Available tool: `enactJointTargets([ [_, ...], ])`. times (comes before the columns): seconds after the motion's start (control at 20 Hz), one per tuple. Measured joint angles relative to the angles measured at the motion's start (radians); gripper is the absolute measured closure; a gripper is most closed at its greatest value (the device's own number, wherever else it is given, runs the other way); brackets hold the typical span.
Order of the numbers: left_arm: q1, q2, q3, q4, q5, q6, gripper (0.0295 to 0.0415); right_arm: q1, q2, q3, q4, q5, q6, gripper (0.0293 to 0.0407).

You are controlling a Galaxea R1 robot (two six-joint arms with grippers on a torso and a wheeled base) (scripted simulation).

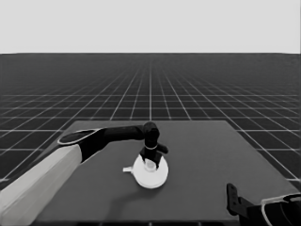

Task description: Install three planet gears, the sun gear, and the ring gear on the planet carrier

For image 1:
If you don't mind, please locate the large thick white disc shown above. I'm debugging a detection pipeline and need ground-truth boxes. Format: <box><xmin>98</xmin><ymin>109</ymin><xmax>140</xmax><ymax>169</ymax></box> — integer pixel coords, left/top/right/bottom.
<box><xmin>133</xmin><ymin>153</ymin><xmax>170</xmax><ymax>190</ymax></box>

